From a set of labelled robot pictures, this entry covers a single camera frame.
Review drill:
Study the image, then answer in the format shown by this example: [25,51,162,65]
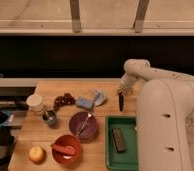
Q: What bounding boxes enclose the green plastic tray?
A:
[105,116,138,171]

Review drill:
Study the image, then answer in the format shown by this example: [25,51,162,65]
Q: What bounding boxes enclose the yellow apple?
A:
[29,146,45,163]

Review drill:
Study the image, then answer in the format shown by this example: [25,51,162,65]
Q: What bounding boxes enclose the silver fork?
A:
[77,113,92,136]

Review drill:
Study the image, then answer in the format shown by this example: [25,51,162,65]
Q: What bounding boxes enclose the red bowl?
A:
[51,134,82,165]

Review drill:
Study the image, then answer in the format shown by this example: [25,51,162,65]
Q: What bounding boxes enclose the light blue crumpled cloth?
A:
[94,89,107,106]

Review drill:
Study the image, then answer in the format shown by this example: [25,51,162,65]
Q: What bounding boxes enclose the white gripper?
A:
[116,75,136,96]

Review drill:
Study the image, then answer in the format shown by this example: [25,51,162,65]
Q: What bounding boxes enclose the window frame post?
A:
[133,0,149,33]
[70,0,82,33]

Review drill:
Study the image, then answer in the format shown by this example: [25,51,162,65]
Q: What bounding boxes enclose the white cup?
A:
[26,94,43,112]

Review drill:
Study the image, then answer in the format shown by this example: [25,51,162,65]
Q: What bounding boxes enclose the red sausage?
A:
[51,144,76,156]

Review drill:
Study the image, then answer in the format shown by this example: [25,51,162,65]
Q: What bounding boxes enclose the small metal cup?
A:
[42,110,57,127]

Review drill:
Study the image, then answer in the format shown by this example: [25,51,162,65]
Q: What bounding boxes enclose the dark brown rectangular block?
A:
[112,128,126,153]

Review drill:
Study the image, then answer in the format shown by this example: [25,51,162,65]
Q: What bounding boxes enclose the right window frame post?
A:
[133,0,149,33]

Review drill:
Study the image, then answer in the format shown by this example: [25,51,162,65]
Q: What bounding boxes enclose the left window frame post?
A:
[70,0,82,33]

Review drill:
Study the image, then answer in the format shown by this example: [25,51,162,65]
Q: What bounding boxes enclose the bunch of dark grapes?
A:
[53,93,76,111]

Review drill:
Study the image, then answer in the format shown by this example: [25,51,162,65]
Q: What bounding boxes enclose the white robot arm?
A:
[118,59,194,171]

